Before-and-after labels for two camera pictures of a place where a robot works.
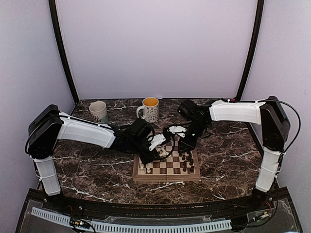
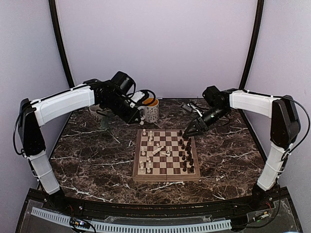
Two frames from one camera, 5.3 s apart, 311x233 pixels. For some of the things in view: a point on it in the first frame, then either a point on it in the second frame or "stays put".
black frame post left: x=54 y=12 stays put
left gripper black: x=145 y=159 to x=130 y=118
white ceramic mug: x=98 y=110 stays put
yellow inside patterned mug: x=151 y=106 stays put
